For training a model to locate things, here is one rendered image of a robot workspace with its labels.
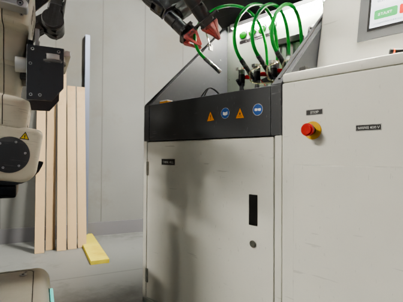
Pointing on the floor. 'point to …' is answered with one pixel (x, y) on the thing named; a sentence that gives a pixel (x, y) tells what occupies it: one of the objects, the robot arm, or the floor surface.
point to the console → (344, 172)
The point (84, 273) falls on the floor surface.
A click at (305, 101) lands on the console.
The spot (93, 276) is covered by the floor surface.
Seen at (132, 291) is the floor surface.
